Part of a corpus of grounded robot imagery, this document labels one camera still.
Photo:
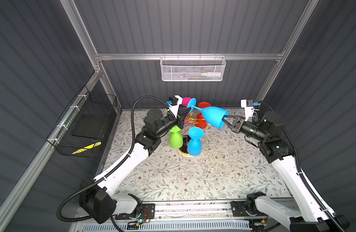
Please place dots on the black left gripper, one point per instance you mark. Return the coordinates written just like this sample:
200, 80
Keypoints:
180, 119

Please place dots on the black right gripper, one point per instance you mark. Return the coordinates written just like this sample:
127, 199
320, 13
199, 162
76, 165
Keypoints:
238, 124

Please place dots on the blue wine glass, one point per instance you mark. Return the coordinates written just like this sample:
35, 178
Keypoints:
213, 115
194, 147

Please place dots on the blue wine glass front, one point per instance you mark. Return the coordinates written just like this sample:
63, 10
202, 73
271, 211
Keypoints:
194, 147

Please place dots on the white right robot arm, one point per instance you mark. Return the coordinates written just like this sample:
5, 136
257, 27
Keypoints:
314, 214

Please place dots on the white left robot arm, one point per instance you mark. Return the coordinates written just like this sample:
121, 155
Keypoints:
100, 201

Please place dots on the gold wine glass rack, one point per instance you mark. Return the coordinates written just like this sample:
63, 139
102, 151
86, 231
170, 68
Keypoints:
190, 120

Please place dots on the magenta wine glass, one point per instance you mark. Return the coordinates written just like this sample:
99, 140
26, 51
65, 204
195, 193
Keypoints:
185, 101

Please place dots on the red wine glass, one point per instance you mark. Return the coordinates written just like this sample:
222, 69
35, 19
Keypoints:
200, 121

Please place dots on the green wine glass front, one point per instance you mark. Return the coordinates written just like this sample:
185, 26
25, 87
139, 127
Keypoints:
176, 138

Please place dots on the white marker in basket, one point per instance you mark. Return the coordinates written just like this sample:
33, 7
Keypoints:
211, 74

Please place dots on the white perforated vent cover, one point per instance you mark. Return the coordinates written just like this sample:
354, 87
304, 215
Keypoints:
189, 226

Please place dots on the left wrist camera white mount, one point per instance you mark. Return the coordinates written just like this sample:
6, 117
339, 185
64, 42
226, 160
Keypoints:
173, 104

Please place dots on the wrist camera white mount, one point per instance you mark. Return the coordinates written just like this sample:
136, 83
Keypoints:
173, 104
249, 108

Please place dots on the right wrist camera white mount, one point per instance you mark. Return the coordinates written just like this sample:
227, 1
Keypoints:
249, 108

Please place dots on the white wire mesh basket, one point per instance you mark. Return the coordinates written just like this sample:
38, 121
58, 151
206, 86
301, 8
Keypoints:
188, 68

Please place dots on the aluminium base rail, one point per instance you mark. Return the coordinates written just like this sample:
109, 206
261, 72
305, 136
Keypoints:
200, 210

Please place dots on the black wire basket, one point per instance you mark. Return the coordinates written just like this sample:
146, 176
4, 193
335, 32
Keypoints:
82, 132

